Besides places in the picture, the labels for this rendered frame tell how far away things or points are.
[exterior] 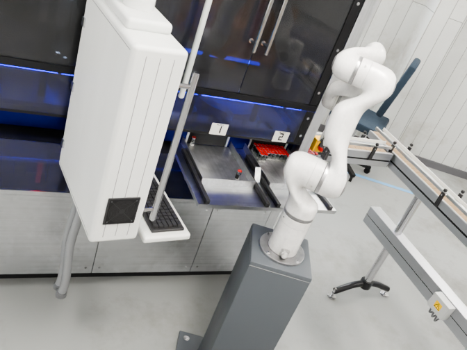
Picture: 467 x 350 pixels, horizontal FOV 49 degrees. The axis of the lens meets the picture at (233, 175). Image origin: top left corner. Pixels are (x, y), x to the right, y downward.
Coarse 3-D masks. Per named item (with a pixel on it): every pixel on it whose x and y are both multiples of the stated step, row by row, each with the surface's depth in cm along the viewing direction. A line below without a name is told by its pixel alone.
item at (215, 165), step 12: (192, 156) 231; (204, 156) 241; (216, 156) 244; (228, 156) 248; (204, 168) 232; (216, 168) 235; (228, 168) 239; (240, 168) 242; (204, 180) 219; (216, 180) 221; (228, 180) 224; (240, 180) 233; (252, 180) 231
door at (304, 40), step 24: (288, 0) 212; (312, 0) 216; (336, 0) 220; (288, 24) 219; (312, 24) 223; (336, 24) 227; (264, 48) 222; (288, 48) 226; (312, 48) 230; (264, 72) 229; (288, 72) 234; (312, 72) 238; (264, 96) 237; (288, 96) 241; (312, 96) 246
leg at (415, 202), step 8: (416, 200) 293; (408, 208) 298; (416, 208) 296; (408, 216) 299; (400, 224) 303; (400, 232) 305; (384, 248) 313; (384, 256) 314; (376, 264) 319; (368, 272) 324; (376, 272) 321; (368, 280) 325
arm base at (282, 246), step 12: (276, 228) 196; (288, 228) 191; (300, 228) 190; (264, 240) 202; (276, 240) 196; (288, 240) 193; (300, 240) 194; (264, 252) 196; (276, 252) 197; (288, 252) 195; (300, 252) 203; (288, 264) 195
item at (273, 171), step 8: (248, 152) 254; (288, 152) 269; (256, 160) 247; (264, 168) 250; (272, 168) 253; (280, 168) 255; (264, 176) 239; (272, 176) 246; (280, 176) 248; (272, 184) 234; (280, 184) 236
